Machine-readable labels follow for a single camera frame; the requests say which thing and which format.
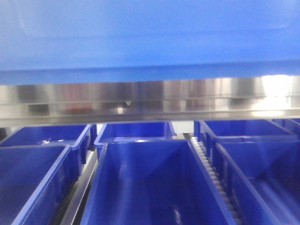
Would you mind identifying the white roller conveyor track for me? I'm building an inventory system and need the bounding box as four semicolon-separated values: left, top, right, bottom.
190;135;243;225

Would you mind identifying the steel guide rail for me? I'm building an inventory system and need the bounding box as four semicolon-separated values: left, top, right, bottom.
52;150;98;225

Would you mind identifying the stainless steel shelf beam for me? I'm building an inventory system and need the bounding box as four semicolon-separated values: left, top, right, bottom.
0;75;300;127

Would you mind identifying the dark blue bin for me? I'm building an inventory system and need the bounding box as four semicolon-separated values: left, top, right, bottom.
94;121;177;157
81;140;235;225
212;141;300;225
194;120;297;164
0;124;97;181
0;146;72;225

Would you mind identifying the light blue ribbed crate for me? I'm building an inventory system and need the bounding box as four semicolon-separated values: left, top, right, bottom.
0;0;300;85

